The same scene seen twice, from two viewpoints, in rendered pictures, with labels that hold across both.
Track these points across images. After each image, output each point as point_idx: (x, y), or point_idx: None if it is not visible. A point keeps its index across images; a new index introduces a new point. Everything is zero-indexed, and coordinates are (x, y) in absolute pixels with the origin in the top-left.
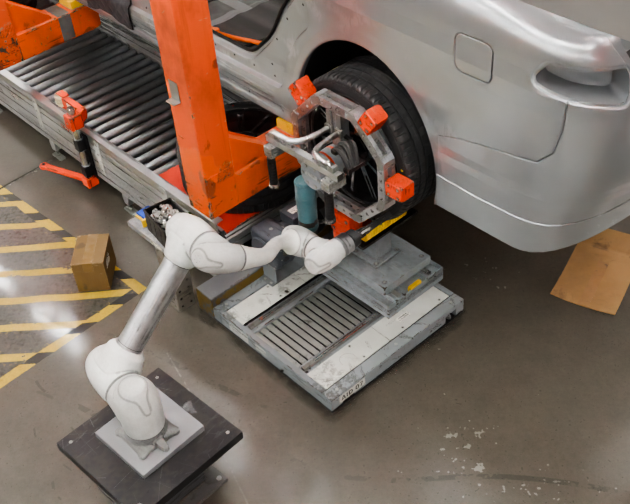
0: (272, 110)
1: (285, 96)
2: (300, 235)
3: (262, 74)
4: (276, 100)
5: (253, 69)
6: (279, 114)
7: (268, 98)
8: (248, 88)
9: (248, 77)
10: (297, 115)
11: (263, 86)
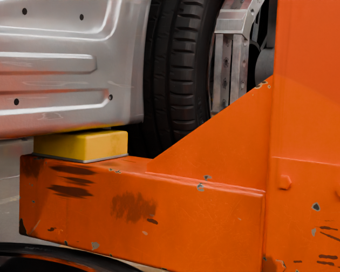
0: (84, 116)
1: (121, 51)
2: None
3: (48, 30)
4: (98, 77)
5: (20, 27)
6: (101, 115)
7: (77, 85)
8: (18, 91)
9: (24, 51)
10: (253, 15)
11: (69, 54)
